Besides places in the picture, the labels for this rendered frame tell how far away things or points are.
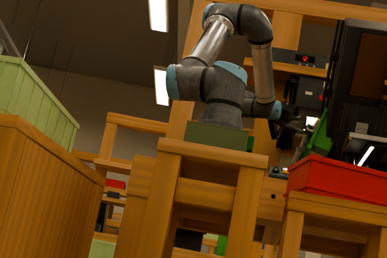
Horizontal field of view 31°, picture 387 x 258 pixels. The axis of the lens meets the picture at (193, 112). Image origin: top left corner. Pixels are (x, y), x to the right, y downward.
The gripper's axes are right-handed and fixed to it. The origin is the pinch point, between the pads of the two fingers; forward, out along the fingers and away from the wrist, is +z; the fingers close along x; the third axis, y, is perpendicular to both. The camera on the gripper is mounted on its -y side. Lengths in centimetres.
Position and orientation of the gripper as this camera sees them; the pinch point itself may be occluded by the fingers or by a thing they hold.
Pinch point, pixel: (307, 132)
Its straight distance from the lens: 285.8
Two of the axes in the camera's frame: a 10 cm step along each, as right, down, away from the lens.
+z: 9.0, 4.0, -2.0
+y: 2.6, -8.3, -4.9
